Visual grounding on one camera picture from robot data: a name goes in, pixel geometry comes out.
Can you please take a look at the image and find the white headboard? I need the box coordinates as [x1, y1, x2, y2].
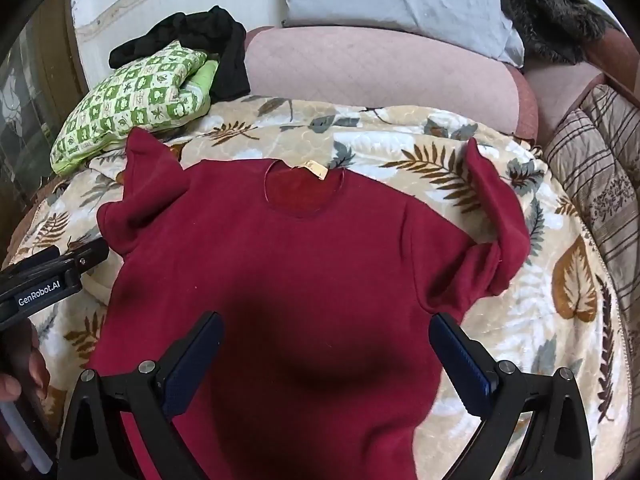
[70, 0, 288, 92]

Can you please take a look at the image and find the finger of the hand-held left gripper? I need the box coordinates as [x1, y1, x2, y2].
[59, 238, 110, 277]

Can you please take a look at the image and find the grey pillow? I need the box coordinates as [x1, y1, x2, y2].
[281, 0, 525, 67]

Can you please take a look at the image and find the black cloth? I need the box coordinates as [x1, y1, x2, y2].
[109, 6, 251, 102]

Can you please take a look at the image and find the red knit sweater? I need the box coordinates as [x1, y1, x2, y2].
[86, 127, 532, 480]

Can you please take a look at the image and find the pink quilted cushion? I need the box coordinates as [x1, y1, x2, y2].
[242, 26, 540, 142]

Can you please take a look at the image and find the leaf print blanket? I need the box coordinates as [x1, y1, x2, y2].
[5, 96, 632, 480]

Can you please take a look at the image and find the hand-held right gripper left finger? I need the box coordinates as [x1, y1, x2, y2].
[56, 311, 224, 480]

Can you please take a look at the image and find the green patterned cloth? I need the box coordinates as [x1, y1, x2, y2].
[50, 40, 220, 177]

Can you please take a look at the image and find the dark fur collar garment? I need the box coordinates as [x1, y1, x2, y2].
[501, 0, 613, 65]

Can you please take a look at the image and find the person's left hand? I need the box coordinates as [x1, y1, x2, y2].
[0, 341, 50, 466]

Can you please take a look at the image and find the striped brown quilt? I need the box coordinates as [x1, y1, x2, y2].
[544, 84, 640, 321]

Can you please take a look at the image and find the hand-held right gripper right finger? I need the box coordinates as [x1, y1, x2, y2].
[428, 313, 607, 480]

